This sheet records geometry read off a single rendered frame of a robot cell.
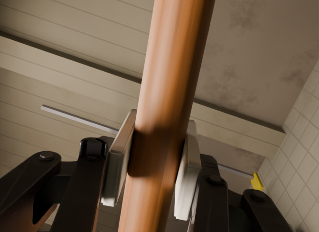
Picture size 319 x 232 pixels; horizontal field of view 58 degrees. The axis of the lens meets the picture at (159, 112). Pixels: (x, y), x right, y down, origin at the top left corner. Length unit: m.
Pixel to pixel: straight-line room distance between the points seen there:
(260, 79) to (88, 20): 1.77
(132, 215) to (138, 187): 0.02
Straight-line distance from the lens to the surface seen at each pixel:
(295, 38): 3.04
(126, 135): 0.15
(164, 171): 0.16
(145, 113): 0.15
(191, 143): 0.16
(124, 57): 2.94
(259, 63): 2.98
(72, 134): 3.36
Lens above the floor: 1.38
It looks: 3 degrees down
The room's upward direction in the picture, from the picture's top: 71 degrees counter-clockwise
